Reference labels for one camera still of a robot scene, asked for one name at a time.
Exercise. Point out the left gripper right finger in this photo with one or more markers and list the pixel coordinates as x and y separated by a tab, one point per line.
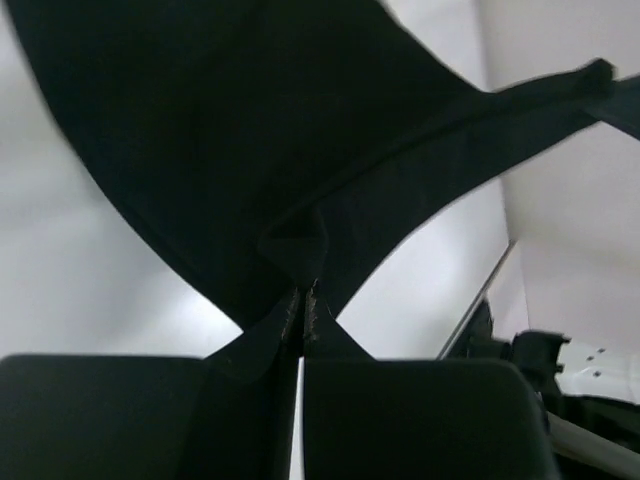
364	418

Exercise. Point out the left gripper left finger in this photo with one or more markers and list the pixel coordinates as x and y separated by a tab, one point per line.
227	416

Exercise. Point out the black skirt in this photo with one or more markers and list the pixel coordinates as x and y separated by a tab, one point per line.
265	147

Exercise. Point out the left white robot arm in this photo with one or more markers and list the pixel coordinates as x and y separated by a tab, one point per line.
589	397

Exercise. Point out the aluminium table edge rail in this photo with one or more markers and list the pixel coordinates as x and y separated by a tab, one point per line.
478	299

